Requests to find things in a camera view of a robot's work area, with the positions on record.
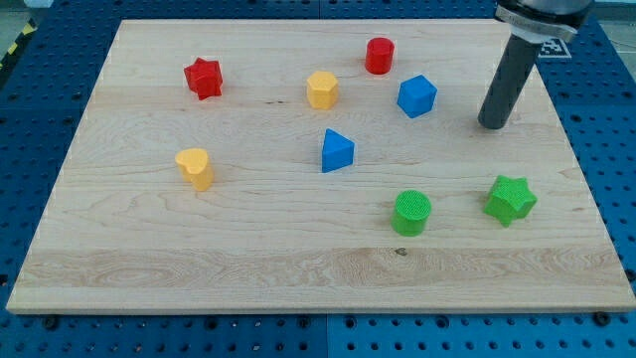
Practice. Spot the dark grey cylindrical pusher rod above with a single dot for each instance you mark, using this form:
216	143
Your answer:
508	82

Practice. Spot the blue triangle block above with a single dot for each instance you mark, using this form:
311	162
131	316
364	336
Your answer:
337	151

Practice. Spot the yellow heart block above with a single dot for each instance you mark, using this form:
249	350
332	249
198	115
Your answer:
195	167

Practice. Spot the black white fiducial tag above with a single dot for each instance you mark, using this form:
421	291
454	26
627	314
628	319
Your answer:
554	49

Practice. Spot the blue cube block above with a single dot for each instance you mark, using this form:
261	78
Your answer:
416	96

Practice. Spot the green star block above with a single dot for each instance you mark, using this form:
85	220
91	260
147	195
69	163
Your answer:
509	199

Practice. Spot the red cylinder block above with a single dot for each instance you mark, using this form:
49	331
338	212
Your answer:
379	55

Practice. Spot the green cylinder block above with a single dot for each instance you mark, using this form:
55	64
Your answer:
411	212

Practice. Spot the yellow hexagon block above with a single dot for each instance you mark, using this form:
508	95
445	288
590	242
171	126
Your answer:
322	90

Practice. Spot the wooden board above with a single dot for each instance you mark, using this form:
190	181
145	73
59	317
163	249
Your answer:
124	233

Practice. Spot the red star block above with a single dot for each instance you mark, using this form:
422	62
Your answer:
204	78

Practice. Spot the yellow black hazard tape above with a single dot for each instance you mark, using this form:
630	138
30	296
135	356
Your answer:
17	48

